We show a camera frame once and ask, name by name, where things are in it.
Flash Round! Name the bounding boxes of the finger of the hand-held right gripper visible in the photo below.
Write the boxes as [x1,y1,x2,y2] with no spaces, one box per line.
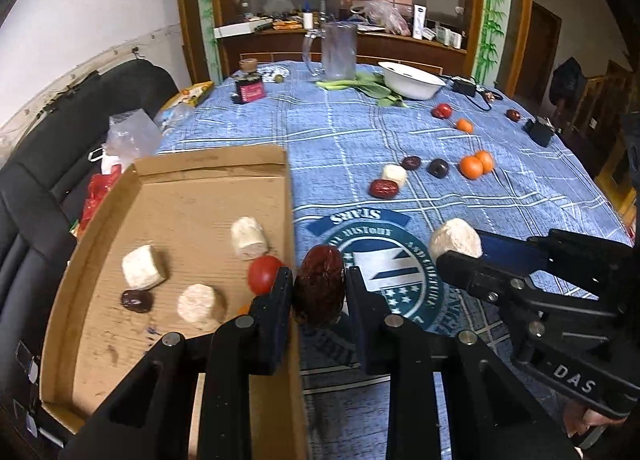
[472,229,556,276]
[436,250,531,306]

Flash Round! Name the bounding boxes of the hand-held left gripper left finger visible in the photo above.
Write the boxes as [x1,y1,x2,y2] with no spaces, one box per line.
[60,266,296,460]

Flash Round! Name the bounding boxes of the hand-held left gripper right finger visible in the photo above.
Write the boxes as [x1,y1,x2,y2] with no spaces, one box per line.
[345,266,581,460]

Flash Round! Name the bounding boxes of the peeled sugarcane piece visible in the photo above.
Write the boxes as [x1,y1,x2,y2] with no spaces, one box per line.
[231,216,270,261]
[429,218,483,261]
[176,283,227,331]
[121,245,168,291]
[381,164,408,188]

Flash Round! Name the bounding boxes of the dark jujube date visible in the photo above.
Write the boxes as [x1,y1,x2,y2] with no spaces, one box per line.
[120,289,153,314]

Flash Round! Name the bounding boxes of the shallow cardboard box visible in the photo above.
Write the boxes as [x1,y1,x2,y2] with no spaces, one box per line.
[39,144,308,460]

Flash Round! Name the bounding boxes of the person's right hand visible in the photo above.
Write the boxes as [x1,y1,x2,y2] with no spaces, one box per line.
[580,407,628,441]

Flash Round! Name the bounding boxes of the black small box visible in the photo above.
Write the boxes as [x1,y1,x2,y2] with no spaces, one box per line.
[524,116,555,148]

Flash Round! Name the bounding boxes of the wooden chair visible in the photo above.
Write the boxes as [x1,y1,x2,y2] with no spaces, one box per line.
[570,60,640,211]

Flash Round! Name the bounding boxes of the dark bag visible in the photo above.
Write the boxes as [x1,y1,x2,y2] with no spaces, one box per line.
[549,57,587,106]

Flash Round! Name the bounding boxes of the blue plaid tablecloth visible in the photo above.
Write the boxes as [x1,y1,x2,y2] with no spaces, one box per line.
[157,60,633,460]

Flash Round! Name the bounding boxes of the white bowl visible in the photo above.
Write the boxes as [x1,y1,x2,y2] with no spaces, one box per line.
[377,61,447,101]

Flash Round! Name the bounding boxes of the brown wooden door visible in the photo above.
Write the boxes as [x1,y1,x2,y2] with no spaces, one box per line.
[515,1,563,103]

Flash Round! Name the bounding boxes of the green leafy vegetable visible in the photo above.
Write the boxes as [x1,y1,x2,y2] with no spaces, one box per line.
[316,72,408,108]

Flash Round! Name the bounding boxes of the small white cartons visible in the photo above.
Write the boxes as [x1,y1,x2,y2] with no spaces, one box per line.
[435,26,468,48]

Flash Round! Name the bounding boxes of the tall white carton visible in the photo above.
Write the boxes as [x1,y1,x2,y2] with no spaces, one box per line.
[412,4,431,40]

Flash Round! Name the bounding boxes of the dark jar with pink label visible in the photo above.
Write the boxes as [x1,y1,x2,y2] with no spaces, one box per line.
[234,58,264,106]

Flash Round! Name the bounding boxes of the clear plastic bag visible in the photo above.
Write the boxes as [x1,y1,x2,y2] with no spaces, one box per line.
[102,109,163,163]

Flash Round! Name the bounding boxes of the yellow snack pack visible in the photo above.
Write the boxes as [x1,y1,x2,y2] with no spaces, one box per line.
[161,81,216,113]

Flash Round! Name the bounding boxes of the clear plastic pitcher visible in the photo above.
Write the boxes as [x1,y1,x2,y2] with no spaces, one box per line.
[301,22,359,82]

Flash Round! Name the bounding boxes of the plastic bag with red contents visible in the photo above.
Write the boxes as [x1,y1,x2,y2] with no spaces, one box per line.
[350,0,411,36]

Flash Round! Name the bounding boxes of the black leather sofa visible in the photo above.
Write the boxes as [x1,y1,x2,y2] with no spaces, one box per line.
[0,62,181,391]

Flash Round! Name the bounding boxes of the wooden counter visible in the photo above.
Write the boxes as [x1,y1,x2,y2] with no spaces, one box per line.
[215,25,471,76]

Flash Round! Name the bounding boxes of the flat white box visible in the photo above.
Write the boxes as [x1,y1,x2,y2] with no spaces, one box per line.
[213,21,275,40]

